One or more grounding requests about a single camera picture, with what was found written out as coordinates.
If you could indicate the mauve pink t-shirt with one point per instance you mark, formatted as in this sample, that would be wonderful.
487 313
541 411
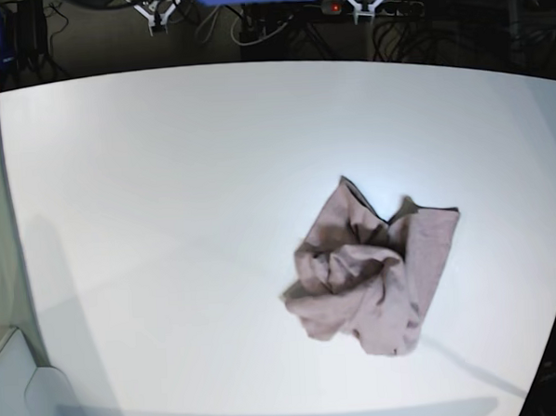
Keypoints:
369 278

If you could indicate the black power strip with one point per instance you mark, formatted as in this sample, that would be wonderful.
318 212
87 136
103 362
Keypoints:
388 8

